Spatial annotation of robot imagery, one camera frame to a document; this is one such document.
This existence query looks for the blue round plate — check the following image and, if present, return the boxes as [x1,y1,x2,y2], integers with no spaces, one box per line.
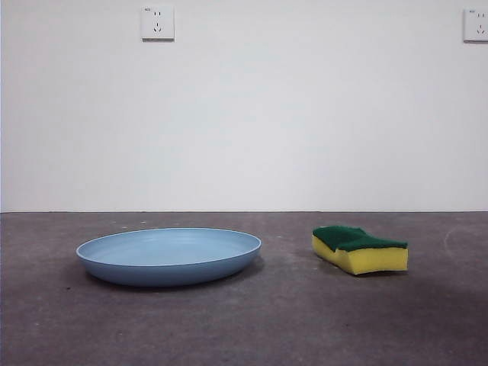
[75,227,262,287]

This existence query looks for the yellow sponge with green scourer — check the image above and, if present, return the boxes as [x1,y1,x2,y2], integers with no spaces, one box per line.
[311,224,409,276]

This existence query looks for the white wall socket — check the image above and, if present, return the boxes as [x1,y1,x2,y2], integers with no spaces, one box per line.
[463,8,488,43]
[140,4,176,42]

